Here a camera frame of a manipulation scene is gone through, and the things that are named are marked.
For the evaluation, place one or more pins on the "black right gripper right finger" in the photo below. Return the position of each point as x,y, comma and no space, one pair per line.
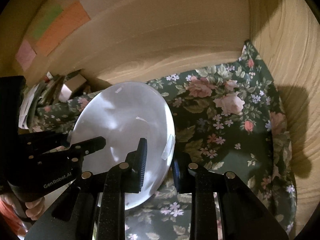
190,177

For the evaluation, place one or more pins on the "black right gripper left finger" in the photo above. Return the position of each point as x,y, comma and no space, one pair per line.
125,177

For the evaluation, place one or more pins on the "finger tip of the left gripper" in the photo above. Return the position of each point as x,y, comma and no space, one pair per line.
84,148

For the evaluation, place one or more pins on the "white grey plate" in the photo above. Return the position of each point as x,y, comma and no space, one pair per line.
122,114

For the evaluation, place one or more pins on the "left hand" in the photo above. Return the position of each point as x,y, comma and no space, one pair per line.
33,210

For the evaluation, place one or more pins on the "stack of white papers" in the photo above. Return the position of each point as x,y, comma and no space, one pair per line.
29,104

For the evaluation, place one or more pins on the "floral green cloth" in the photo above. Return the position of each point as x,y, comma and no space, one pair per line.
227,117

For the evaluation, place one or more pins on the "pink sticky note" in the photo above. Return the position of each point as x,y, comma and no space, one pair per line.
25,55

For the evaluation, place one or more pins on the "green sticky note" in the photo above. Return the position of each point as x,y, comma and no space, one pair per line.
46,20

